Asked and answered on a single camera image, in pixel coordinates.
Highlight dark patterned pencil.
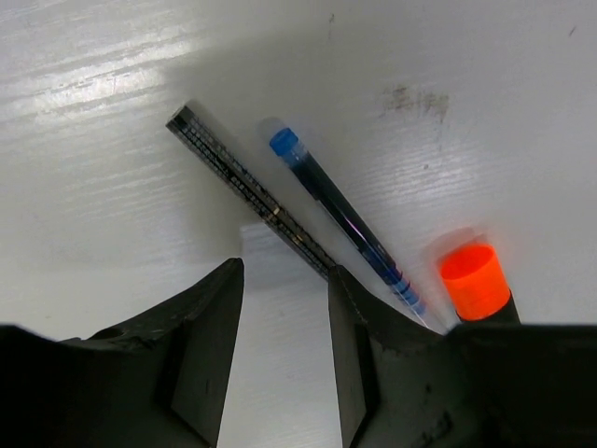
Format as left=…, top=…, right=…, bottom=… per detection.
left=166, top=105, right=336, bottom=279

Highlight blue clear pen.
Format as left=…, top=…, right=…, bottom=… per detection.
left=257, top=117, right=446, bottom=331

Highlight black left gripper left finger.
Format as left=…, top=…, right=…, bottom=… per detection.
left=64, top=258, right=244, bottom=447

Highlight orange capped black highlighter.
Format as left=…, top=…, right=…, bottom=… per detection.
left=427, top=227, right=521, bottom=324

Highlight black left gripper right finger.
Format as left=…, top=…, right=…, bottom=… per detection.
left=328, top=266, right=466, bottom=447

